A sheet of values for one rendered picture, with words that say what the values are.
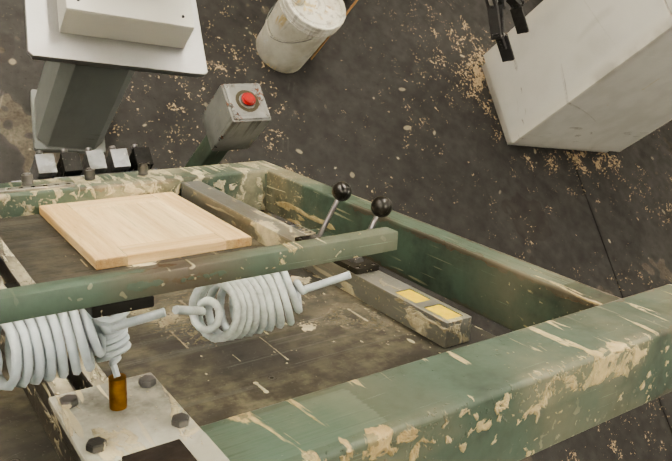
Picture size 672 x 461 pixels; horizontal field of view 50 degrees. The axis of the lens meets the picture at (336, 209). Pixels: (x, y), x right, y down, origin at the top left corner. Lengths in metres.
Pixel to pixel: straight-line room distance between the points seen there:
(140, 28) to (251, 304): 1.55
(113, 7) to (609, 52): 2.28
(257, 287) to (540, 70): 3.25
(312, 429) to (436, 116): 3.18
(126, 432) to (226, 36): 2.83
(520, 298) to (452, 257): 0.17
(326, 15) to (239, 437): 2.68
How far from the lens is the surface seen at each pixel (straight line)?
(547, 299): 1.26
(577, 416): 0.91
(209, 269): 0.61
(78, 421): 0.70
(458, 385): 0.78
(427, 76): 3.91
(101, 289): 0.58
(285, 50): 3.28
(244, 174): 1.91
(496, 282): 1.32
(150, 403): 0.72
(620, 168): 4.63
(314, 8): 3.22
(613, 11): 3.64
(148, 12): 2.17
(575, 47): 3.74
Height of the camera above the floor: 2.45
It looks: 51 degrees down
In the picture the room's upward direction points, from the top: 49 degrees clockwise
